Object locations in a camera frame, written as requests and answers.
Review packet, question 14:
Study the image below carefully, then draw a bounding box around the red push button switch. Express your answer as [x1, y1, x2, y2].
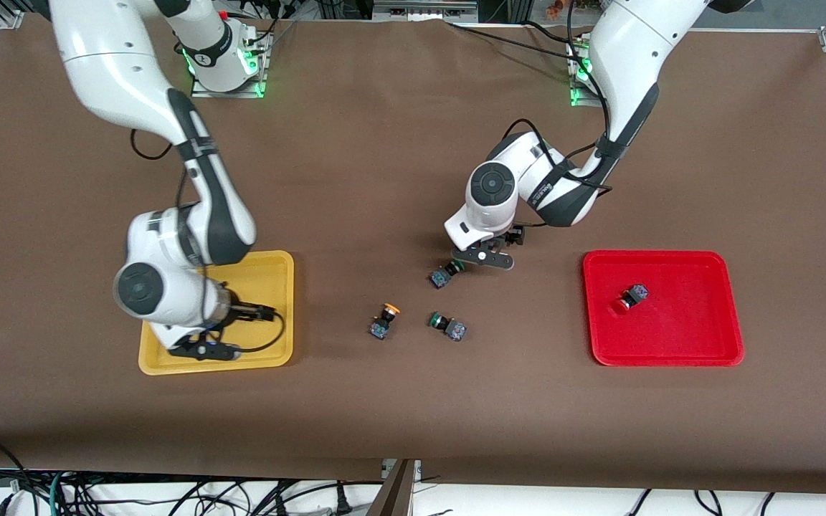
[612, 282, 650, 314]

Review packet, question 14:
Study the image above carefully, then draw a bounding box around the yellow plastic tray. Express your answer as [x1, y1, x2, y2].
[138, 249, 295, 376]

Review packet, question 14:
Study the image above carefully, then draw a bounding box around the red plastic tray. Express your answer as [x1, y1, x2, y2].
[582, 249, 746, 368]

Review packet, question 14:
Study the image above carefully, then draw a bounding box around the green push button switch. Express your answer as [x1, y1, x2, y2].
[428, 259, 466, 290]
[427, 311, 468, 343]

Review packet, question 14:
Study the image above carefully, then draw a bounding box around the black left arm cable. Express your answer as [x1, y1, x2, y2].
[500, 0, 614, 230]

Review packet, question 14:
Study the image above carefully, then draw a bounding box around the yellow push button switch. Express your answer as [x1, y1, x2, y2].
[368, 303, 402, 341]

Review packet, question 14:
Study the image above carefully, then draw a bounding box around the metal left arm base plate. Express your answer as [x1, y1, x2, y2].
[568, 36, 600, 108]

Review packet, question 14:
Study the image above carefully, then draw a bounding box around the black cable on table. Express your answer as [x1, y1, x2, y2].
[447, 20, 579, 62]

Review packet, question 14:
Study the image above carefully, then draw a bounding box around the grey table post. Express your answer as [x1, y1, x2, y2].
[366, 459, 415, 516]

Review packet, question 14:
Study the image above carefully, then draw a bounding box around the aluminium frame profile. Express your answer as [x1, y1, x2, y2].
[372, 0, 480, 22]

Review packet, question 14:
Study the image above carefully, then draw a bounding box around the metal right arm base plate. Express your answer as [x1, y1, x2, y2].
[191, 29, 269, 100]

